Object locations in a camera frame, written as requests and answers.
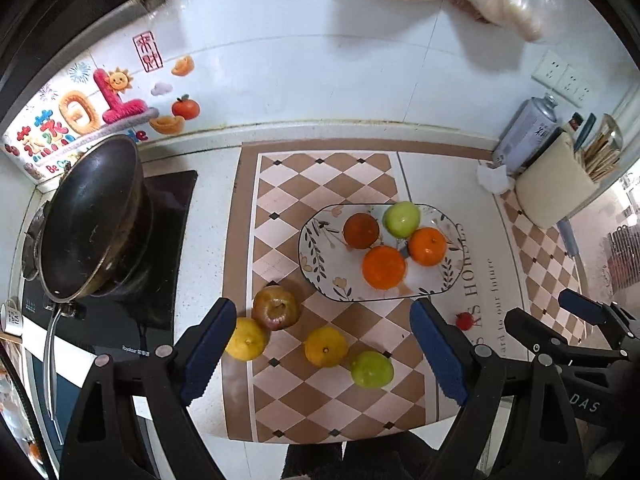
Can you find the checkered counter mat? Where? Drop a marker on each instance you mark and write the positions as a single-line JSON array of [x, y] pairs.
[[509, 263]]

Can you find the dark red orange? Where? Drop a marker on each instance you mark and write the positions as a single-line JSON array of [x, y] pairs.
[[361, 231]]

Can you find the brown red apple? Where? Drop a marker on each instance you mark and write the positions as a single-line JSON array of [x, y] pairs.
[[275, 308]]

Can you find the silver gas canister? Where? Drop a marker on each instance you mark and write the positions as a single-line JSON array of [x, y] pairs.
[[525, 133]]

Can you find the bright orange front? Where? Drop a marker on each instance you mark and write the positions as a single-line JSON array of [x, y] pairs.
[[383, 267]]

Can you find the black range hood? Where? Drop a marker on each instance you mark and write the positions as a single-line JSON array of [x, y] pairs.
[[40, 37]]

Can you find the black frying pan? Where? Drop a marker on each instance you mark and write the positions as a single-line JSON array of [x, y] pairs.
[[86, 241]]

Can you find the oval floral ceramic plate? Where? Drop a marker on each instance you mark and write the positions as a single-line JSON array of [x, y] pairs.
[[334, 268]]

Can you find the red cherry tomato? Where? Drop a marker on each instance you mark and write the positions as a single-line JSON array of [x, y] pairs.
[[465, 321]]

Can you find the green apple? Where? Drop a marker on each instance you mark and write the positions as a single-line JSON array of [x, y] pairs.
[[371, 370], [402, 219]]

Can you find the crumpled white tissue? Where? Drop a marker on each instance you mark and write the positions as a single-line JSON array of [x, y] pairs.
[[494, 180]]

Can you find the yellow lemon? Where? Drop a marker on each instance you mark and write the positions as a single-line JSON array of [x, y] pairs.
[[325, 347], [248, 341]]

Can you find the white wall socket strip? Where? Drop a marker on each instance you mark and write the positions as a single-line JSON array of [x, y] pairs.
[[563, 79]]

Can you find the cream utensil holder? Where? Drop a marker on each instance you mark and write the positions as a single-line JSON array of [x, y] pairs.
[[555, 185]]

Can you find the metal ladle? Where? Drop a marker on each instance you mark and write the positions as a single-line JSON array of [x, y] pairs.
[[610, 129]]

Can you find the black induction cooktop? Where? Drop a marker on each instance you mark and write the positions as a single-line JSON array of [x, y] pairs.
[[133, 312]]

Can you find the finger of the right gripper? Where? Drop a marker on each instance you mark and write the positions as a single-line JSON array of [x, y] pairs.
[[539, 338], [597, 309]]

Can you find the wooden chopsticks bundle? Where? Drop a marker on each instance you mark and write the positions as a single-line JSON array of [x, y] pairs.
[[602, 156]]

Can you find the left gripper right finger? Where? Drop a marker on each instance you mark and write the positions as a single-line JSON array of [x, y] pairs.
[[541, 439]]

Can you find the bright orange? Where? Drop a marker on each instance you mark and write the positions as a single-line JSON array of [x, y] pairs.
[[427, 246], [383, 267]]

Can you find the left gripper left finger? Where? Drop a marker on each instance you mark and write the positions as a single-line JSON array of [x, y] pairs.
[[104, 439]]

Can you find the colourful wall sticker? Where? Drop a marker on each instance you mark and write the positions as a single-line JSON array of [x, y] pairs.
[[143, 87]]

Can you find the bright orange right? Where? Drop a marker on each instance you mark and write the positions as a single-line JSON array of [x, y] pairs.
[[427, 246]]

